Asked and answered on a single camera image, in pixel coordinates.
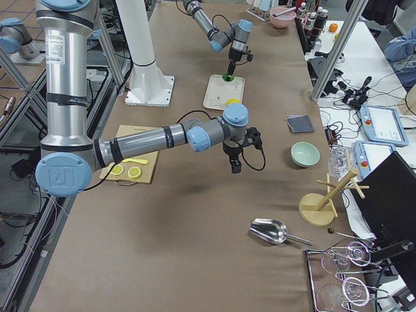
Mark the lemon slice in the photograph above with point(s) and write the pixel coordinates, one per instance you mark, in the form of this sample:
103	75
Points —
116	170
134	172

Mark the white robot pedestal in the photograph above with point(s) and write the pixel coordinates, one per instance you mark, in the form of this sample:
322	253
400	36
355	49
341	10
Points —
148	86

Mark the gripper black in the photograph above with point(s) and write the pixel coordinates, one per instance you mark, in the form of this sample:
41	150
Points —
233	56
231	151

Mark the teach pendant lower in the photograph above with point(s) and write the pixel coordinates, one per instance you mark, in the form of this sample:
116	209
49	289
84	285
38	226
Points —
369	155

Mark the teach pendant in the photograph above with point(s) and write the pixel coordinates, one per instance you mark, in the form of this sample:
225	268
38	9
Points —
382	124
369	155

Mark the teach pendant upper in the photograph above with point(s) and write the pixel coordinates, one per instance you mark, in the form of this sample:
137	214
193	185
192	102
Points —
382	124

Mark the wooden mug tree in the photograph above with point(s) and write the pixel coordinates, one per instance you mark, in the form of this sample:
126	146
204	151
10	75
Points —
319	210

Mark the lemon slice upper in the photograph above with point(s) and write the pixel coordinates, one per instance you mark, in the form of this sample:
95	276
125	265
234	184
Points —
134	172

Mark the grey folded cloth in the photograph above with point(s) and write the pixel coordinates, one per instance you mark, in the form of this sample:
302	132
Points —
299	124

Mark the cream rectangular tray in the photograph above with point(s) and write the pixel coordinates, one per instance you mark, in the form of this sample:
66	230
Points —
218	92

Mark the wooden cutting board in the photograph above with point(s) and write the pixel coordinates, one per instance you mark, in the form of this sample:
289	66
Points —
147	169

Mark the wire glass rack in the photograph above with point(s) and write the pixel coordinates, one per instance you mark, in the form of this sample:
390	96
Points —
336	278

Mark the mint green bowl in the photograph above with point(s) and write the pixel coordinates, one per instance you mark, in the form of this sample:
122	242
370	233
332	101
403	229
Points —
305	154

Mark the metal scoop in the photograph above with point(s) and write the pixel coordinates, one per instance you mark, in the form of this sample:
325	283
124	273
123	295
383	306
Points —
273	231

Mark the lemon slice lower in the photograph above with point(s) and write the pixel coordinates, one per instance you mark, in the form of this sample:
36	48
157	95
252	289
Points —
116	170

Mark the orange fruit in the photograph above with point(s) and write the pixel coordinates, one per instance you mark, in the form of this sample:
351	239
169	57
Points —
333	27

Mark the yellow lemon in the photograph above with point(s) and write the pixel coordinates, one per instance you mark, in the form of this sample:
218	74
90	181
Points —
232	101

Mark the aluminium frame post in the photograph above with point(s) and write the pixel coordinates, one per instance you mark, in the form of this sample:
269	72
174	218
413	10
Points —
346	30

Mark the green lime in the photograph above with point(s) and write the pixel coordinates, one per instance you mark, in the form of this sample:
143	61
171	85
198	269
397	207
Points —
228	78

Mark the yellow plastic knife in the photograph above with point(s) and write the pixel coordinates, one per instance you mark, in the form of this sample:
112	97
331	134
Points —
135	160

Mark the pink bowl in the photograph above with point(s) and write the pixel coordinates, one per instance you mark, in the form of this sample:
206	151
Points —
280	18

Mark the black monitor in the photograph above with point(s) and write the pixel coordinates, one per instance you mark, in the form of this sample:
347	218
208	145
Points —
389	211

